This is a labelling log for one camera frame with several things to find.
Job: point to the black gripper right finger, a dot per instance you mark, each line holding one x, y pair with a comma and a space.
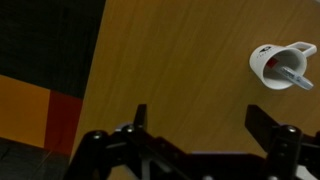
283, 146

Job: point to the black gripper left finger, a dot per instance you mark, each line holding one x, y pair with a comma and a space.
100, 150

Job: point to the grey marker with red cap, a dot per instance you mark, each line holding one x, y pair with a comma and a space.
296, 78

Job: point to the white mug with logo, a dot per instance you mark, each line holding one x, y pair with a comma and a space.
260, 63

